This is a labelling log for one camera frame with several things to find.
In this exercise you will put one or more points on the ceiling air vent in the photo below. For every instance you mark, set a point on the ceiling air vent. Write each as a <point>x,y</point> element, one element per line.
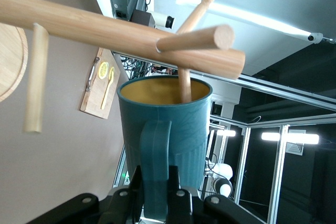
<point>295,142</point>

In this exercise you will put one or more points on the ceiling light panel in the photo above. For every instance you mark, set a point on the ceiling light panel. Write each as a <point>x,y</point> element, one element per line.
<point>288,138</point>
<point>231,133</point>

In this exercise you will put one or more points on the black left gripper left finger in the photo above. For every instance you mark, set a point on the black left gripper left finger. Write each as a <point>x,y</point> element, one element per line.
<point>123,208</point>

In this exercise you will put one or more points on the teal cup yellow inside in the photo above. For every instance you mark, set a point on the teal cup yellow inside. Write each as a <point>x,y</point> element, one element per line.
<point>183,134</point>

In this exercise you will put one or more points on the lemon slice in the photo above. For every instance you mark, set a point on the lemon slice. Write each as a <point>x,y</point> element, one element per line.
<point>103,70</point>

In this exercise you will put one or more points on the wooden cup rack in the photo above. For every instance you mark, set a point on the wooden cup rack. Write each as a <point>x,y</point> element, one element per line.
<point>105,32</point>

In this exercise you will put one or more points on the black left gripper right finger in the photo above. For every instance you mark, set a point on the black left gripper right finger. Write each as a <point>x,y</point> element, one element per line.
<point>179,208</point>

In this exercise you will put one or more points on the yellow plastic fork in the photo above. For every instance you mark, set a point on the yellow plastic fork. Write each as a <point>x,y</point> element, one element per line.
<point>107,93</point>

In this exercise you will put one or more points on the white ceiling camera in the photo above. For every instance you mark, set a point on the white ceiling camera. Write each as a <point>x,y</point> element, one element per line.
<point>315,37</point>

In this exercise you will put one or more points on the bamboo cutting board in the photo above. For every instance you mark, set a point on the bamboo cutting board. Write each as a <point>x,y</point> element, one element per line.
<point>97,100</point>

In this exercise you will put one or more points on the black and white camera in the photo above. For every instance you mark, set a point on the black and white camera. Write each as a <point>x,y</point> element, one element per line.
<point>147,19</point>

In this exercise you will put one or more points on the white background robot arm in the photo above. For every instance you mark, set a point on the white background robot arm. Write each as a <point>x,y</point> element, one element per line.
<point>223,176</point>

